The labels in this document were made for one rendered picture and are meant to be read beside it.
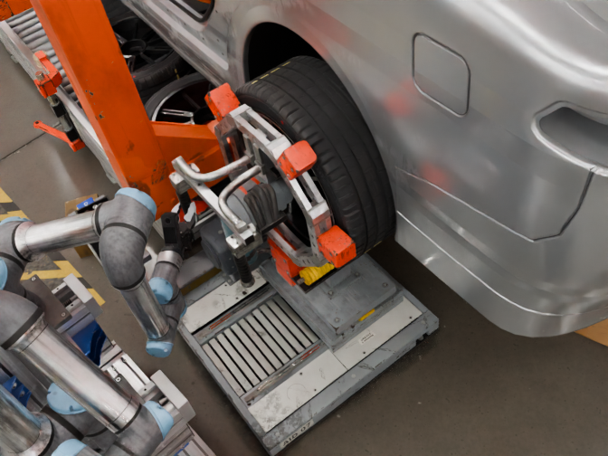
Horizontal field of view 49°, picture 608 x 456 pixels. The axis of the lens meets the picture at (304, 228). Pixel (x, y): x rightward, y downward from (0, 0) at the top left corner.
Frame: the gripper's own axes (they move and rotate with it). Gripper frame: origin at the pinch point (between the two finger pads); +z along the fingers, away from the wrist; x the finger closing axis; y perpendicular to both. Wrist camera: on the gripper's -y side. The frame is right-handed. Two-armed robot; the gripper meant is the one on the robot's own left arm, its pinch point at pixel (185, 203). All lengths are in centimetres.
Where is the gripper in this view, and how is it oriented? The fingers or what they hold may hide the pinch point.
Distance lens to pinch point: 217.4
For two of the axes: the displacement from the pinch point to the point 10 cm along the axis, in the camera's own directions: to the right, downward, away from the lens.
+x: 9.8, 0.3, -1.9
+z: 1.4, -7.7, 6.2
